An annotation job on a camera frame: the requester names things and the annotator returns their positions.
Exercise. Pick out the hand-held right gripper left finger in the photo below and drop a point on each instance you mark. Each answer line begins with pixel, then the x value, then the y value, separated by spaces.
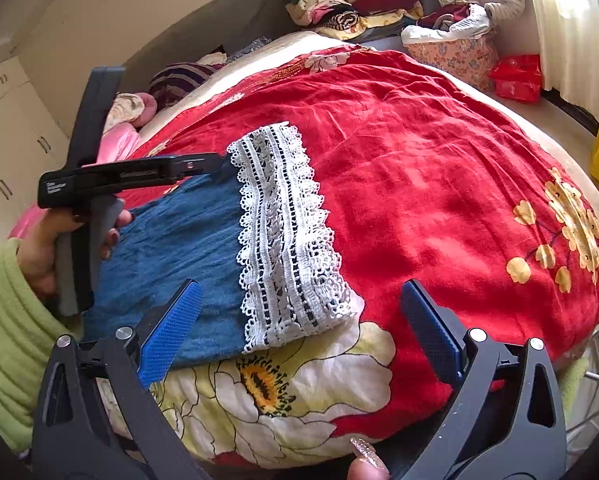
pixel 172 332

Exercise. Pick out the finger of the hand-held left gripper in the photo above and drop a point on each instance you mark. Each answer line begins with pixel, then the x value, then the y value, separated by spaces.
pixel 217 165
pixel 96 115

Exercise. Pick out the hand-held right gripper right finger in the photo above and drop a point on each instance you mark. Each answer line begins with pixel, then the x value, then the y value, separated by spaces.
pixel 429 335

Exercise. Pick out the blue denim skirt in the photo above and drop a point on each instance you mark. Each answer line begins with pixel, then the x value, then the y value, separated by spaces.
pixel 189 240

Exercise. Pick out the person's left forearm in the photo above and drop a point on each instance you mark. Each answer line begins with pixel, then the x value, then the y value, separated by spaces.
pixel 9 340

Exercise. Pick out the person's left hand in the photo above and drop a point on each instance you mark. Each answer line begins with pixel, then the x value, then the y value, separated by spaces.
pixel 41 255

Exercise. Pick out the person's right hand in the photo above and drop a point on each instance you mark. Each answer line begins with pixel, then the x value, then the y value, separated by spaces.
pixel 367 465

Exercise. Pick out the cream floral pillow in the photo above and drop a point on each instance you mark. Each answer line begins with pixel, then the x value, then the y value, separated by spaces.
pixel 124 107

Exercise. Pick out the pink blanket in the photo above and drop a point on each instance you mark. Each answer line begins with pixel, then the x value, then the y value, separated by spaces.
pixel 122 142

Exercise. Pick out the purple striped cloth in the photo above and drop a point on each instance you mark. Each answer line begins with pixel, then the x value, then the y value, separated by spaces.
pixel 179 80

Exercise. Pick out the cream wardrobe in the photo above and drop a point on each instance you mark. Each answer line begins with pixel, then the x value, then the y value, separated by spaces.
pixel 9 135

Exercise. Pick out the blue patterned cloth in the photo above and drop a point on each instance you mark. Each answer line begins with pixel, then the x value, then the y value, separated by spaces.
pixel 249 49

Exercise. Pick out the grey headboard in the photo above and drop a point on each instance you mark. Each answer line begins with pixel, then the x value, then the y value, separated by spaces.
pixel 204 25

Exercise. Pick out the light green towel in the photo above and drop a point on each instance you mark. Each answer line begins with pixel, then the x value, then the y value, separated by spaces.
pixel 573 380

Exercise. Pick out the red floral quilt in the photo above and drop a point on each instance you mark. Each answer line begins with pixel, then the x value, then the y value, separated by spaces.
pixel 429 160

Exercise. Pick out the floral fabric basket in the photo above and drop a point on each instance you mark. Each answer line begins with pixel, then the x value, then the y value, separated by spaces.
pixel 454 62

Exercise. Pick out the white garment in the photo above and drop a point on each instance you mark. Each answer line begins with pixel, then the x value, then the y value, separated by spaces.
pixel 444 32

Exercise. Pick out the red plastic bag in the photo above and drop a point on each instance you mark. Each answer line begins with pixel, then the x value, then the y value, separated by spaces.
pixel 517 77

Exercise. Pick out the dark red garment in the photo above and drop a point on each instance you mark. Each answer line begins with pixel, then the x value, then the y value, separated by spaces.
pixel 452 15

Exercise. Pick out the cream curtain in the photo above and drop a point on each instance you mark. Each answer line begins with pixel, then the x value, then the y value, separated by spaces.
pixel 564 20

